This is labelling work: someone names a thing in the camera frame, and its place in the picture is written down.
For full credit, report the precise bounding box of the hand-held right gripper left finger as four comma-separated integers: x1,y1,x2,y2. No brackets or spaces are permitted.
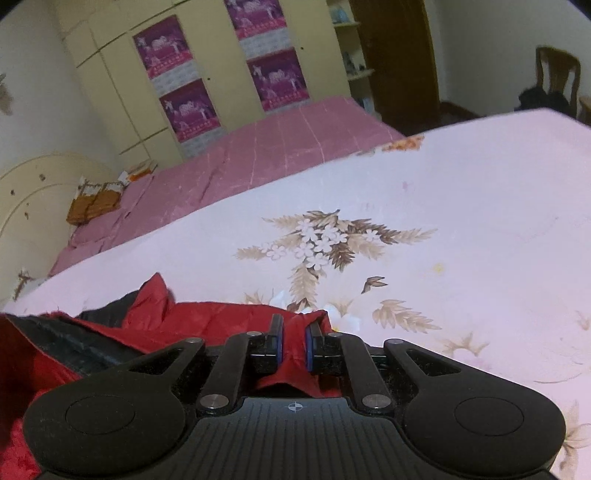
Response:
92,315,283,413

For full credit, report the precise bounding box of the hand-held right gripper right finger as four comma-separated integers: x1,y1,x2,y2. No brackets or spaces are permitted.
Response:
305,322,490,411

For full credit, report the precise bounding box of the red puffer jacket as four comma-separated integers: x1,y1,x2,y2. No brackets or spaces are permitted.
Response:
0,272,334,480

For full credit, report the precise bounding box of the pink checked bed cover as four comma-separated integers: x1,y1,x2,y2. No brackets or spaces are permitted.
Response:
48,96,407,278

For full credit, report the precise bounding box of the white floral bed sheet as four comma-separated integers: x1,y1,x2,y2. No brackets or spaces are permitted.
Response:
0,108,591,480

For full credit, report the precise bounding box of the orange white packet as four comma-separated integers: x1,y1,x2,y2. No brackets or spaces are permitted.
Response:
117,164,156,186

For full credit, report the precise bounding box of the orange pillow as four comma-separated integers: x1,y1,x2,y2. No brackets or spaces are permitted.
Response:
67,176,127,227

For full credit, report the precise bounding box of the cream rounded headboard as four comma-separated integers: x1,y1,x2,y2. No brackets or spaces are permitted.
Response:
0,154,121,301

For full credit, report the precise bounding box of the cream corner shelf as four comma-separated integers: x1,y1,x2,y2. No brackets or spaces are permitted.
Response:
328,0,377,121

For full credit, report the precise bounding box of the brown wooden door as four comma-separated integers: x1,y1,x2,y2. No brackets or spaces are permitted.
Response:
351,0,439,134

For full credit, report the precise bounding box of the cream wardrobe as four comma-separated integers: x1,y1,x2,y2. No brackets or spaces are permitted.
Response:
55,0,370,162

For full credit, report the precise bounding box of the black bag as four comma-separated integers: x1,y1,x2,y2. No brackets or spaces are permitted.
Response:
515,85,571,114

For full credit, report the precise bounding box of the wooden chair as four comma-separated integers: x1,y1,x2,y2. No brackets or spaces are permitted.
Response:
536,46,581,116

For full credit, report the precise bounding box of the purple wall poster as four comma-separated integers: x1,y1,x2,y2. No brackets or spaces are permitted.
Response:
133,15,200,90
159,78,227,158
224,0,294,61
247,47,311,114

